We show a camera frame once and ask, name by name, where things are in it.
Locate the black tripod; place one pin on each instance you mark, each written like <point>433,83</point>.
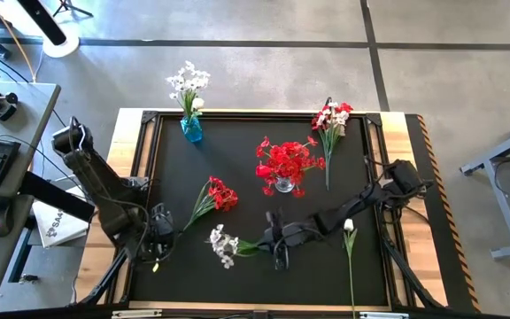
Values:
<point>67,6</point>

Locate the white artificial tulip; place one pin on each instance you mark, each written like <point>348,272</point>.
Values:
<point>198,103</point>
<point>348,224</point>

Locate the small yellow tag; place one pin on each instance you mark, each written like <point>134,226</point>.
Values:
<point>155,267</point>

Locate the black stand bar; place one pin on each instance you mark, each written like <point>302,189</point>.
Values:
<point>42,20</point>

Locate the black curved hook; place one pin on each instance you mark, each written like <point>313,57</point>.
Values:
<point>328,101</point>

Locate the red artificial flower bunch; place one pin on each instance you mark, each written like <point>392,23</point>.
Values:
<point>288,161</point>
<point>345,107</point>
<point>221,197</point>

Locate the black computer mouse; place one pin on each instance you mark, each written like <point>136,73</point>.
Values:
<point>0,219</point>

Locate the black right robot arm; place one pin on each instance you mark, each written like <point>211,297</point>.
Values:
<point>357,204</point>

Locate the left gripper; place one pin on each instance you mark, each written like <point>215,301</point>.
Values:
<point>162,230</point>

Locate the red artificial tulip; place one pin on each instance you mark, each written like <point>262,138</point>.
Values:
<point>263,171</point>

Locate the black metal table frame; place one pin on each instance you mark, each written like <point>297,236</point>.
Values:
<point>281,114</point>

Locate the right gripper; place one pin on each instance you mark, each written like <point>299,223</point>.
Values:
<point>297,235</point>

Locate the grey metal table frame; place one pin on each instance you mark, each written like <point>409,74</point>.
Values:
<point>503,212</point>

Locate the silver metal bracket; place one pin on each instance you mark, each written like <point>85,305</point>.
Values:
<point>135,313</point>
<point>383,315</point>

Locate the hazard striped edge strip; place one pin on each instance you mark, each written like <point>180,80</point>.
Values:
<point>443,221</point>

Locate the clear glass vase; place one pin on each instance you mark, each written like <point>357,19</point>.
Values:
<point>284,185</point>

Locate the white printed box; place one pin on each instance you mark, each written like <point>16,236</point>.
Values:
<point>60,228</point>

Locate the black flat bar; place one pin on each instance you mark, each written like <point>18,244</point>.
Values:
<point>56,195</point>

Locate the small black clip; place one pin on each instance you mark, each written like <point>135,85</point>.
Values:
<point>28,279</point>

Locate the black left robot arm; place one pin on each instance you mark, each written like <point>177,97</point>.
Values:
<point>100,186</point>

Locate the blue glass vase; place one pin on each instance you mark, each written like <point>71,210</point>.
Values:
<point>191,130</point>

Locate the black diagonal frame strut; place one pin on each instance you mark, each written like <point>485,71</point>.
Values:
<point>410,274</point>
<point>109,277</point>

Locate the white round stand base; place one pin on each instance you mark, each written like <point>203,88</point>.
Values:
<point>67,49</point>

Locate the black table mat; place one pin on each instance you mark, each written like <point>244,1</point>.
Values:
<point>237,283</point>

